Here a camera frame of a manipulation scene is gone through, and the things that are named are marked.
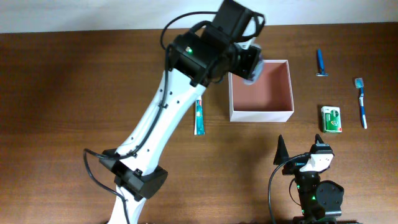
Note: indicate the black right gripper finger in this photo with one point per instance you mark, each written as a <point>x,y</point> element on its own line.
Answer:
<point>281,154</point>
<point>318,140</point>

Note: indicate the blue disposable razor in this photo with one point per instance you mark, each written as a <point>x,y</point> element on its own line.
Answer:
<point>321,66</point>

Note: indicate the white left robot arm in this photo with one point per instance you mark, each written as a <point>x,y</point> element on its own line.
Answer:
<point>203,55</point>

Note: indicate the blue white toothbrush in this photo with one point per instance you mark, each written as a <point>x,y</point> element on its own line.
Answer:
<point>360,86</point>

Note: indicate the green soap bar box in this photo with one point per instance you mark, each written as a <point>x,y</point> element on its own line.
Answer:
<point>331,119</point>

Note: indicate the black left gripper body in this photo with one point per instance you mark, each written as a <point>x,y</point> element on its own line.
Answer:
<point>246,61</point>

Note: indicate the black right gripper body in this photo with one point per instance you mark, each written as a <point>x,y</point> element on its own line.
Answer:
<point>294,166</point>

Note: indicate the pink open cardboard box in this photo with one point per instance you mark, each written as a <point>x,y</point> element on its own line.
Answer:
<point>268,100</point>

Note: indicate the purple foam soap dispenser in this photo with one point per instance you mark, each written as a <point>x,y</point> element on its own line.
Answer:
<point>257,66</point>

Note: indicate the green toothpaste tube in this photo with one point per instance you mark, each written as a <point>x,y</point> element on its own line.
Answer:
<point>199,128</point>

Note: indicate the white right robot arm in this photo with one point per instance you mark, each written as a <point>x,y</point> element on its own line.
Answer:
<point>320,200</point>

